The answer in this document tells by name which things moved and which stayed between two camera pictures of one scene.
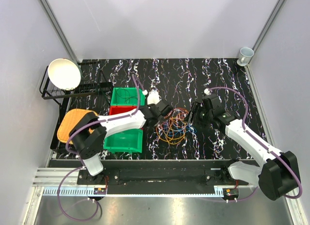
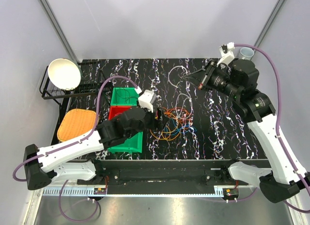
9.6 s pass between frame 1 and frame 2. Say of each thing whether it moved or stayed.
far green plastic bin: stayed
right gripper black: moved
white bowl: stayed
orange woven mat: stayed
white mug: stayed
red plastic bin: stayed
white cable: moved
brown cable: stayed
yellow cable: moved
